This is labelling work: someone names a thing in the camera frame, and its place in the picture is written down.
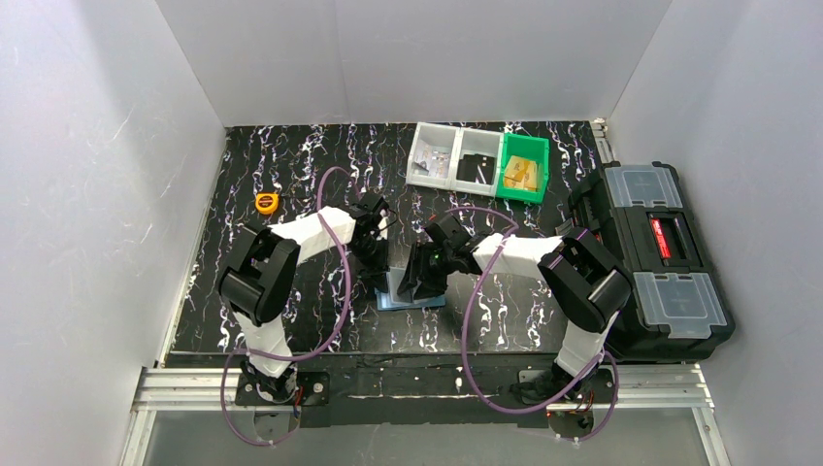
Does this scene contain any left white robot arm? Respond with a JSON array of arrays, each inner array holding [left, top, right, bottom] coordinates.
[[217, 192, 392, 380]]

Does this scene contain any blue card holder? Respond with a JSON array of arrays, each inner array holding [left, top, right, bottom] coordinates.
[[376, 267, 446, 312]]

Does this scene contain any aluminium frame rail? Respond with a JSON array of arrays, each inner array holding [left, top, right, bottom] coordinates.
[[120, 364, 730, 465]]

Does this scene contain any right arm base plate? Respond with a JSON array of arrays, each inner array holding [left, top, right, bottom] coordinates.
[[510, 366, 619, 442]]

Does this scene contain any black toolbox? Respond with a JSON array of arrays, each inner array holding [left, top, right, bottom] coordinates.
[[564, 161, 736, 363]]

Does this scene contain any green storage bin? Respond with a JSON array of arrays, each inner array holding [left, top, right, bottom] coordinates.
[[496, 133, 550, 205]]

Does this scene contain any orange tape measure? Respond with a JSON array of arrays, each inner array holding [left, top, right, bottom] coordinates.
[[254, 192, 280, 216]]

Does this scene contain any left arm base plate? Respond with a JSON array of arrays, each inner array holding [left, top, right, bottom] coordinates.
[[234, 371, 330, 407]]

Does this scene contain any middle grey storage bin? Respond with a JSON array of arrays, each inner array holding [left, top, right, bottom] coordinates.
[[451, 128, 504, 197]]

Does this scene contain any grey storage bin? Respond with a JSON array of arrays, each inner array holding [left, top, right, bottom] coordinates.
[[406, 122, 461, 189], [451, 128, 504, 197]]

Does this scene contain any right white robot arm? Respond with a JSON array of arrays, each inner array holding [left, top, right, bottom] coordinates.
[[397, 215, 632, 377]]

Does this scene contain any left grey storage bin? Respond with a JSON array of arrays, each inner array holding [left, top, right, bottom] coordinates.
[[406, 122, 461, 189]]

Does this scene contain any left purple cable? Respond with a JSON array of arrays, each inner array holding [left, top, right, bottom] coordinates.
[[220, 167, 363, 449]]

